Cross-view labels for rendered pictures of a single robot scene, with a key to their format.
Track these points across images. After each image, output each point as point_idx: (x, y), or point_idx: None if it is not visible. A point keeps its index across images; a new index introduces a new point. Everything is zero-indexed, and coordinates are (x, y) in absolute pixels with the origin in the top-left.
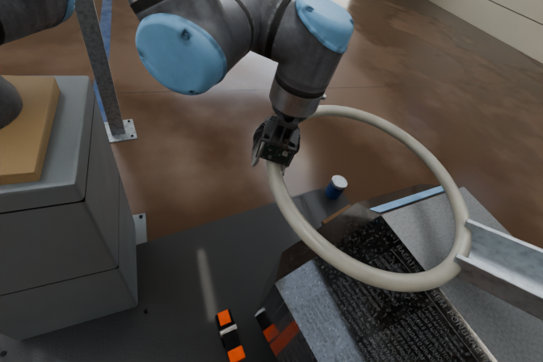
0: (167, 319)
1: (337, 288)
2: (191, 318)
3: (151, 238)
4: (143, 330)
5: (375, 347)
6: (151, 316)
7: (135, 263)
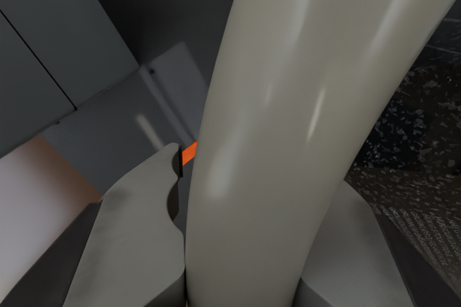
0: (179, 76)
1: (419, 218)
2: (204, 71)
3: None
4: (159, 90)
5: (454, 281)
6: (160, 75)
7: (106, 23)
